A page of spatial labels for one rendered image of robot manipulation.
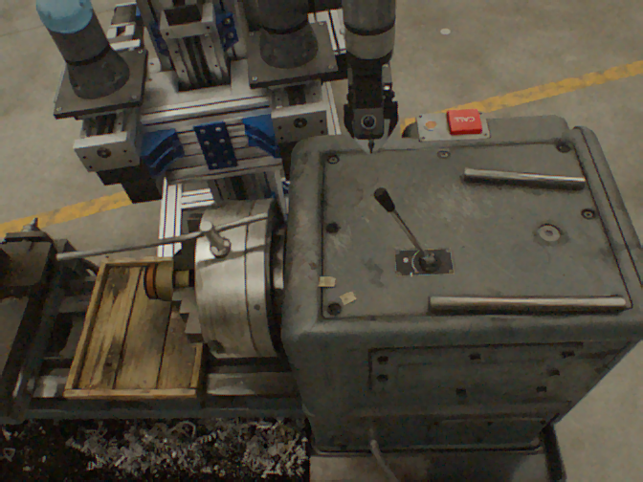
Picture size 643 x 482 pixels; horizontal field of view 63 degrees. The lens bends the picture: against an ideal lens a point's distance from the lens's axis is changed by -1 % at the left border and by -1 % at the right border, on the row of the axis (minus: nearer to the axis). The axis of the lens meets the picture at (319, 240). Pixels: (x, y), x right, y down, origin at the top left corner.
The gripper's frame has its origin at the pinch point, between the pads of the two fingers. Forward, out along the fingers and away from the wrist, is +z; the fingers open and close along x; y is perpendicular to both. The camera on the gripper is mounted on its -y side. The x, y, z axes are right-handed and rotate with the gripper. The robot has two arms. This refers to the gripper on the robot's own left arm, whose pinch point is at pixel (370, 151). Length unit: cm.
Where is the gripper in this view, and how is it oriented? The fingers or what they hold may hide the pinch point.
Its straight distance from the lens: 95.1
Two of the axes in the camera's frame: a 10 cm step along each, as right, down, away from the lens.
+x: -10.0, 0.4, 0.8
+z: 0.9, 5.7, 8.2
